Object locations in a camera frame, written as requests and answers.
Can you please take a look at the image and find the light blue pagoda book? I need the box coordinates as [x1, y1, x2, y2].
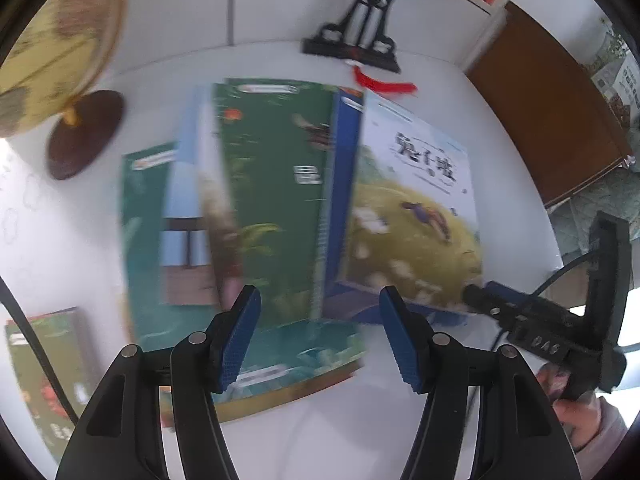
[162, 85, 221, 306]

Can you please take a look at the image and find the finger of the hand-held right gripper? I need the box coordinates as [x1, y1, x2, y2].
[462, 280, 590, 335]

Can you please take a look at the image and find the person's right hand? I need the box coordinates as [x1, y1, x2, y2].
[536, 364, 603, 453]

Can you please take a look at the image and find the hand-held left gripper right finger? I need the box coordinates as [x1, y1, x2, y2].
[378, 285, 583, 480]

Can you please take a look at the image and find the yellow desk globe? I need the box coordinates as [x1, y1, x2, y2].
[0, 0, 126, 181]

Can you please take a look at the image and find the black cable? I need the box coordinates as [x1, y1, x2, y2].
[0, 275, 81, 423]
[487, 247, 598, 356]

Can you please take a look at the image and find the meadow cover book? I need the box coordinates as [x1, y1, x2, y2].
[335, 89, 483, 311]

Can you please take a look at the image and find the red flower fan ornament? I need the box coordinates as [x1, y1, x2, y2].
[301, 0, 481, 73]

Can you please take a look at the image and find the brown wooden cabinet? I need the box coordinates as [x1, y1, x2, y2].
[465, 0, 636, 211]

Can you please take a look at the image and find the person's right forearm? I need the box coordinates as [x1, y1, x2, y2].
[592, 394, 631, 461]

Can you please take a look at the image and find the green print poster board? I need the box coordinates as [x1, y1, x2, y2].
[590, 55, 640, 128]

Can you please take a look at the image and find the green leafy plant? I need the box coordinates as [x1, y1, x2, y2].
[597, 17, 628, 63]

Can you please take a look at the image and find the large teal tulip book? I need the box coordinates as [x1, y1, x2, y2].
[120, 142, 368, 423]

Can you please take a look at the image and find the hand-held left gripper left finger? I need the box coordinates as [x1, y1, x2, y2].
[55, 285, 262, 480]

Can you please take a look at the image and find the blue cover book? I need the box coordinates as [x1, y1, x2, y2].
[317, 87, 476, 326]

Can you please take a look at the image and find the red tassel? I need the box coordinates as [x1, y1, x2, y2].
[345, 60, 418, 96]

